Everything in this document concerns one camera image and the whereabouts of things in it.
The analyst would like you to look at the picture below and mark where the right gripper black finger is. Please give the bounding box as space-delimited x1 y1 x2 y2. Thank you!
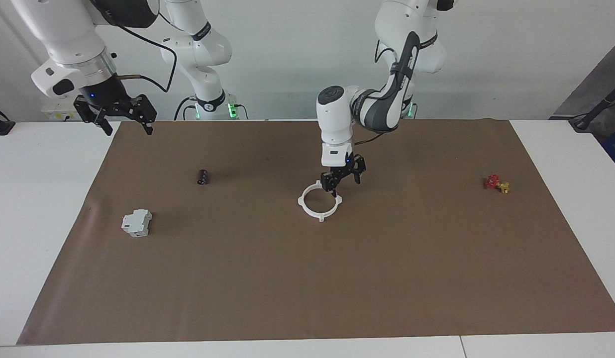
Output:
74 97 113 136
131 94 157 136

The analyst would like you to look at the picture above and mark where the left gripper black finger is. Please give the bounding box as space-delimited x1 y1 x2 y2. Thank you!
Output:
321 172 340 198
348 154 367 185

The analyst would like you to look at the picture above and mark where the white half-ring pipe clamp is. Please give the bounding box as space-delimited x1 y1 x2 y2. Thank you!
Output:
319 191 343 222
298 180 323 222

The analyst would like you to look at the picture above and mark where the white power socket box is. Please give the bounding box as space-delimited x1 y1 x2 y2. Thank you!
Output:
41 99 82 121

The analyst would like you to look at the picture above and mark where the brown paper mat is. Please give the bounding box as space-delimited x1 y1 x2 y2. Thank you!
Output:
16 118 615 345

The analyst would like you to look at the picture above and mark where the grey circuit breaker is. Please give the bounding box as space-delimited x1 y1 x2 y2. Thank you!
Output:
121 209 153 238

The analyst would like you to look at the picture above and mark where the red and yellow valve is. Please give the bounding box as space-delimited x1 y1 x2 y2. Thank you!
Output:
484 174 511 194

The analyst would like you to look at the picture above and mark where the black stand leg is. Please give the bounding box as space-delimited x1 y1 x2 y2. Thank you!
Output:
569 80 615 132

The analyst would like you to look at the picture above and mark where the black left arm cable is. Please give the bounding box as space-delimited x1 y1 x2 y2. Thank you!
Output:
354 132 384 147

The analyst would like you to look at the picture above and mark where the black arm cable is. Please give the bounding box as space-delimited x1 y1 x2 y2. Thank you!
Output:
116 25 177 93
354 132 384 147

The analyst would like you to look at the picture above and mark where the black right base cable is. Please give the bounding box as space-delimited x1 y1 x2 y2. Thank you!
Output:
174 97 196 121

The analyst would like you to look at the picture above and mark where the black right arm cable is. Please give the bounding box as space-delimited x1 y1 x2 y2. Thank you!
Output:
116 25 177 93

